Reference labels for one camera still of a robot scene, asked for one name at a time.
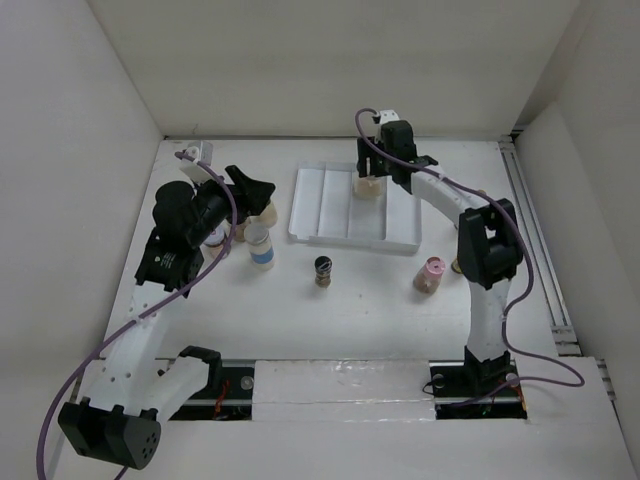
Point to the yellow-green lid spice jar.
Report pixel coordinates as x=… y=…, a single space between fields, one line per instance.
x=268 y=217

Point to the pink lid spice jar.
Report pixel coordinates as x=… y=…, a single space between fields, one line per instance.
x=427 y=279

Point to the black dome lid jar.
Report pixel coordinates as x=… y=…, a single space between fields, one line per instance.
x=238 y=234

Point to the white divided organizer tray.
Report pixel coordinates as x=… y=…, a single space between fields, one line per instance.
x=326 y=211

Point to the blue label white bottle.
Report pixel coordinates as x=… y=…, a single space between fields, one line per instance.
x=260 y=247

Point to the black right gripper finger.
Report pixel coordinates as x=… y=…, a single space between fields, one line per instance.
x=378 y=162
x=363 y=158

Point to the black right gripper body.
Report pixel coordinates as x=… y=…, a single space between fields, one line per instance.
x=383 y=146

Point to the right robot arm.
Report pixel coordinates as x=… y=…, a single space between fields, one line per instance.
x=489 y=251

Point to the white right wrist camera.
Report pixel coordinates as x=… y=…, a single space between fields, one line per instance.
x=382 y=117

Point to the glass jar beige powder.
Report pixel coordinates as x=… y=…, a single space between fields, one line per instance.
x=369 y=187

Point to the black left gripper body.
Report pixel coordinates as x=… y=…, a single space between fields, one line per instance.
x=215 y=205

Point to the yellow bottle near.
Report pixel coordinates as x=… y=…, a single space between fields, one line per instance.
x=456 y=267

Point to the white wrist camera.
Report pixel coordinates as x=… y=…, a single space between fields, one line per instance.
x=382 y=117
x=196 y=154

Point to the small dark pepper bottle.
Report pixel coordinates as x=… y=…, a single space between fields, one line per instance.
x=323 y=268

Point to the aluminium side rail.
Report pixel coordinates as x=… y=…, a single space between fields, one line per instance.
x=567 y=344

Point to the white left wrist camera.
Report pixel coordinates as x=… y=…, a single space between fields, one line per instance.
x=196 y=154

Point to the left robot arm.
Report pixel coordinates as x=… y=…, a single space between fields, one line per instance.
x=121 y=417

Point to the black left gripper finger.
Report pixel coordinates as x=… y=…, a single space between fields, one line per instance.
x=256 y=196
x=242 y=185

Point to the red label spice jar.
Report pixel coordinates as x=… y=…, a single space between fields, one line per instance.
x=216 y=241

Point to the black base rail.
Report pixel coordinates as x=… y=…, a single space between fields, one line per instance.
x=344 y=391

